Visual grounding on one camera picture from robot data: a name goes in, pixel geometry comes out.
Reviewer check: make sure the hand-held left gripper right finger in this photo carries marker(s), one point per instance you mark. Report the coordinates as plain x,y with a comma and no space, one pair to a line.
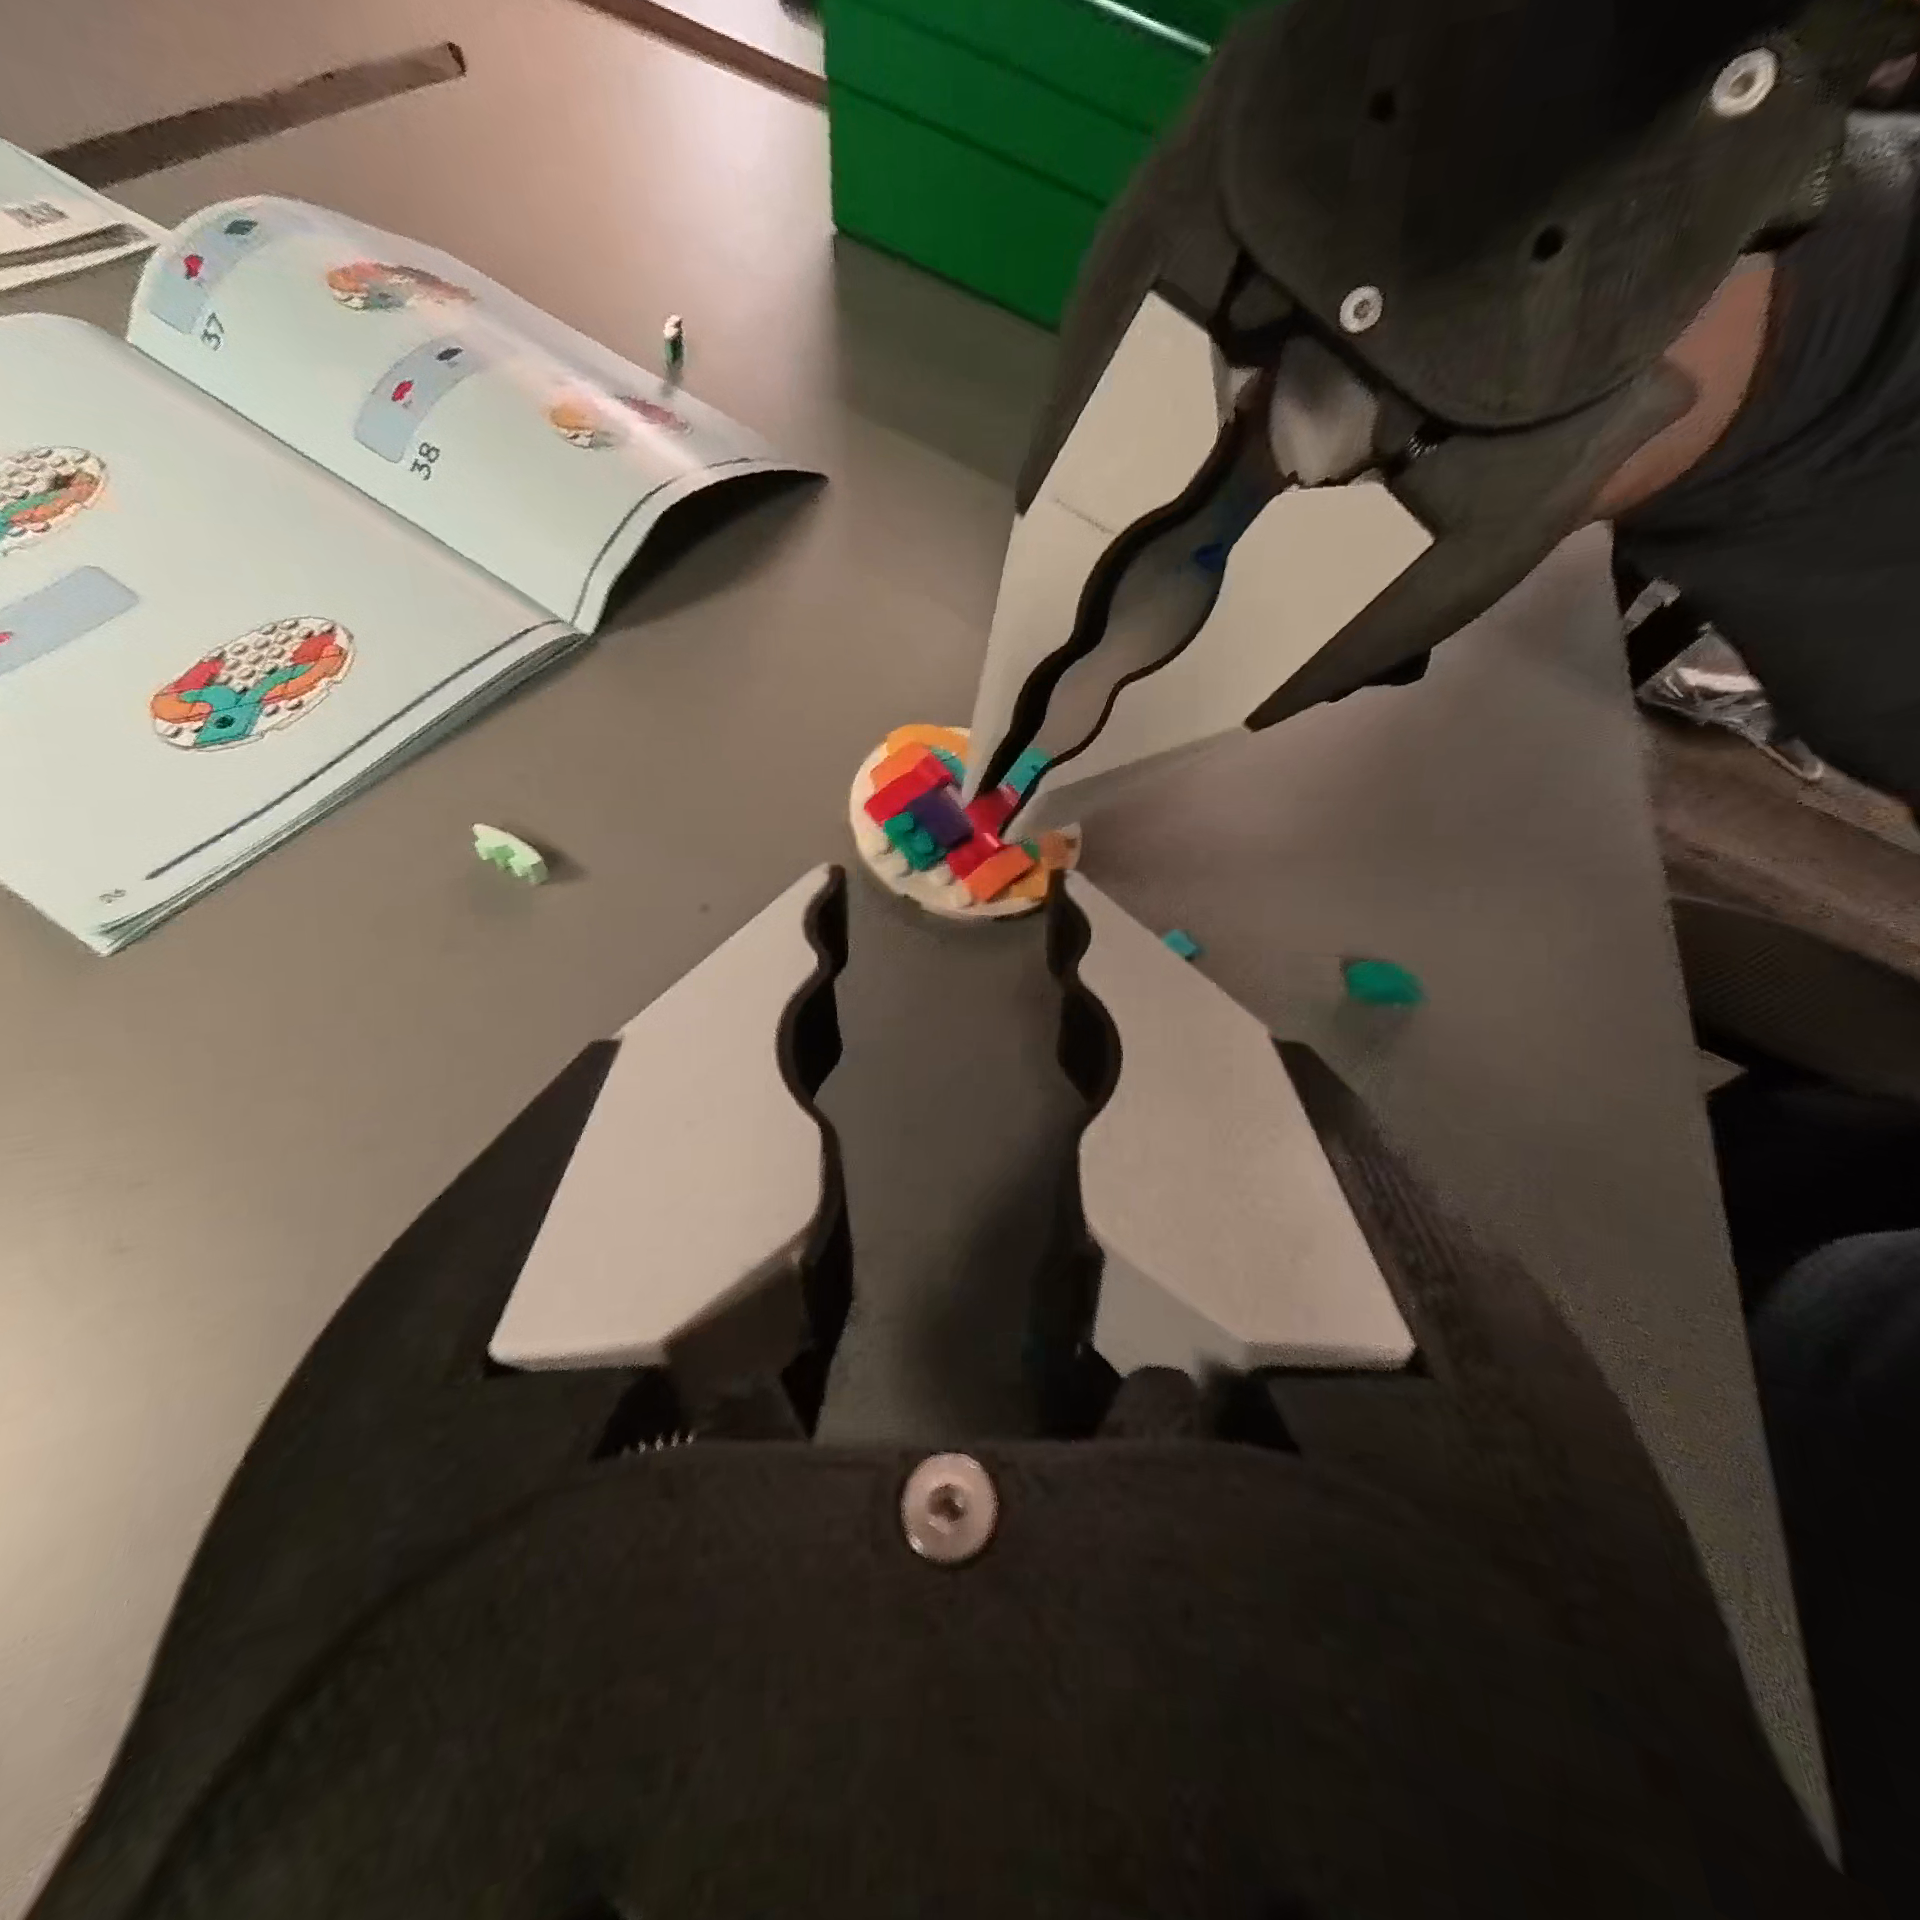
1244,1200

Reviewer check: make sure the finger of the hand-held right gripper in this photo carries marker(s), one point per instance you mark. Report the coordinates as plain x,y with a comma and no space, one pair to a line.
1080,495
1320,599

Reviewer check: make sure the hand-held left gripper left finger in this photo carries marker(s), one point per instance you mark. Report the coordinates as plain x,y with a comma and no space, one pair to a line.
675,1184

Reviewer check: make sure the round colourful lego build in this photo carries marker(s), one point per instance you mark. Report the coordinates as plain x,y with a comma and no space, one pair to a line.
931,810

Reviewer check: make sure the lego instruction booklet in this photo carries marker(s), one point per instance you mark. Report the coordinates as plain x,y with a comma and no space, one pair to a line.
60,225
300,570

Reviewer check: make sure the pale green lego piece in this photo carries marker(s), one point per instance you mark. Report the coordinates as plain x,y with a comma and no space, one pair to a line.
508,854

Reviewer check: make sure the closed lego instruction booklet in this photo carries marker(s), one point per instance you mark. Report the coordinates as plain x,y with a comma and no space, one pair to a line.
60,225

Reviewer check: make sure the green plastic bin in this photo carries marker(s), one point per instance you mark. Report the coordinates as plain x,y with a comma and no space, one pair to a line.
974,136

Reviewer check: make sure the clear plastic bag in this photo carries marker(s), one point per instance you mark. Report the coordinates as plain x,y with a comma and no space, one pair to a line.
1718,682

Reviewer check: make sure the person's leg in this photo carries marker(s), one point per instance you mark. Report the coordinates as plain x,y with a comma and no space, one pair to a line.
1852,1470

